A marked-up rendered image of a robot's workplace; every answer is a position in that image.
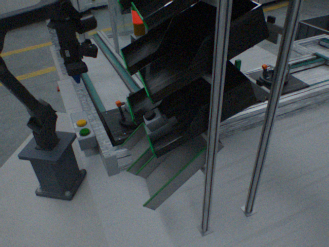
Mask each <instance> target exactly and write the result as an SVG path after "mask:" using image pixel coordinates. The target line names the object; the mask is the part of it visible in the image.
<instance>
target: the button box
mask: <svg viewBox="0 0 329 247"><path fill-rule="evenodd" d="M70 117H71V121H72V125H73V127H74V130H75V133H76V135H77V139H78V142H79V146H80V149H81V151H83V150H86V149H89V148H93V147H96V146H98V144H97V140H96V135H95V133H94V131H93V129H92V126H91V124H90V121H89V119H88V117H87V114H86V111H85V110H83V111H79V112H75V113H71V114H70ZM80 119H84V120H86V125H84V126H82V127H79V126H77V121H78V120H80ZM84 128H88V129H89V130H90V133H89V134H88V135H81V134H80V130H82V129H84Z"/></svg>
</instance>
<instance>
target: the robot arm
mask: <svg viewBox="0 0 329 247"><path fill-rule="evenodd" d="M69 17H70V19H66V18H69ZM48 19H50V21H49V23H48V25H47V27H48V28H51V29H55V30H56V34H57V38H58V42H59V46H60V50H59V51H60V55H61V57H62V58H63V59H64V65H65V67H66V70H67V74H68V76H70V77H72V78H73V79H74V81H75V82H76V83H80V81H81V74H84V73H87V72H88V68H87V65H86V63H85V62H83V61H82V59H83V56H85V57H93V58H97V55H98V47H97V45H95V44H94V43H93V44H92V42H91V40H90V39H85V40H84V42H82V43H80V42H79V39H77V37H76V32H77V33H78V34H83V33H86V32H89V31H91V30H94V29H96V28H97V20H96V18H95V16H94V15H93V14H92V13H91V10H90V8H85V9H82V10H80V11H78V10H76V9H75V8H74V7H73V5H72V2H71V1H70V0H41V1H40V2H38V3H37V4H35V5H33V6H29V7H26V8H22V9H18V10H14V11H10V12H7V13H3V14H0V54H1V52H2V50H3V47H4V40H5V35H6V33H7V31H10V30H14V29H17V28H20V27H23V26H26V25H29V24H32V23H36V22H39V21H43V20H48ZM55 19H58V20H55ZM0 83H1V84H2V85H3V86H4V87H5V88H6V89H7V90H8V91H9V92H10V93H12V94H13V95H14V96H15V97H16V98H17V99H18V100H19V101H20V102H21V103H22V104H23V105H24V106H25V107H26V109H27V111H28V113H29V115H30V116H31V117H30V119H29V121H28V123H27V126H28V127H29V128H30V129H32V130H33V131H32V133H33V136H34V138H35V141H36V146H35V149H37V150H46V151H52V150H53V149H54V147H55V146H56V145H57V143H58V142H59V141H60V138H59V137H58V136H57V133H56V132H55V131H56V122H57V119H58V116H57V114H56V112H57V111H56V110H54V109H53V108H52V106H51V105H50V104H49V103H47V102H46V101H44V100H43V99H41V98H39V99H38V100H37V99H36V98H35V97H34V96H33V95H32V94H31V93H30V92H29V91H28V90H27V89H26V88H25V87H24V86H23V85H22V84H21V83H20V82H19V81H18V80H17V79H16V78H15V76H14V75H13V74H12V73H11V72H10V71H9V70H8V68H7V65H6V63H5V61H4V60H3V59H2V57H1V56H0Z"/></svg>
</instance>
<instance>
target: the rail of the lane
mask: <svg viewBox="0 0 329 247"><path fill-rule="evenodd" d="M70 80H71V82H72V85H73V87H74V90H75V92H76V95H77V98H78V100H79V103H80V105H81V108H82V110H85V111H86V114H87V117H88V119H89V121H90V124H91V126H92V129H93V131H94V133H95V135H96V140H97V144H98V146H97V148H98V150H99V153H100V155H101V158H102V160H103V165H104V167H105V170H106V172H107V175H108V177H111V176H113V175H116V174H119V173H120V172H119V167H118V161H117V156H116V153H115V150H114V148H113V146H112V144H111V142H110V140H109V137H108V134H109V132H108V129H107V127H106V125H105V124H103V125H102V123H101V120H100V118H99V115H98V113H97V111H96V109H95V107H94V105H93V102H92V100H91V98H90V96H89V94H88V92H87V90H86V87H85V85H84V83H83V81H82V79H81V81H80V83H76V82H75V81H74V79H73V78H72V77H70Z"/></svg>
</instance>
